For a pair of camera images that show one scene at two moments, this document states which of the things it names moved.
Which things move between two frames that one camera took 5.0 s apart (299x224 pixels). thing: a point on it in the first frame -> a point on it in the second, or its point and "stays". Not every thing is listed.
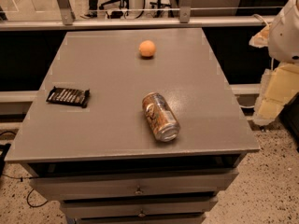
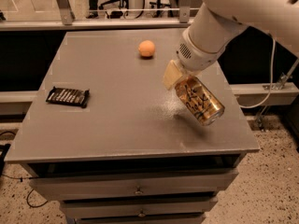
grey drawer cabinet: (135, 126) stays
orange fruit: (147, 49) stays
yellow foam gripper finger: (277, 86) -> (191, 57)
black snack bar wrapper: (69, 96) stays
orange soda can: (160, 117) -> (206, 109)
